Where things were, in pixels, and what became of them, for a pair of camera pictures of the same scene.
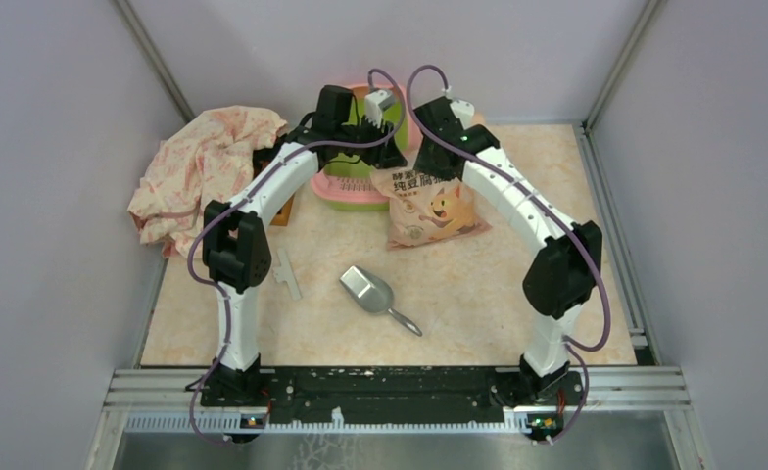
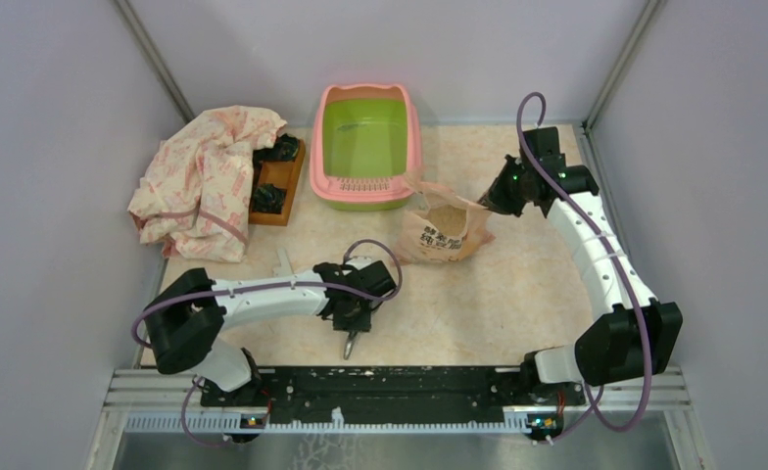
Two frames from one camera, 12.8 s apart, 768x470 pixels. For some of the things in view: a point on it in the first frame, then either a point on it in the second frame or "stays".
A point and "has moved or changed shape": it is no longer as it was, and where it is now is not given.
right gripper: (424, 167) → (494, 197)
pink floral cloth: (209, 158) stays
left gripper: (383, 155) → (362, 323)
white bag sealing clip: (285, 273) stays
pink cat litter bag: (421, 209) has moved or changed shape
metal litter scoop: (375, 294) has moved or changed shape
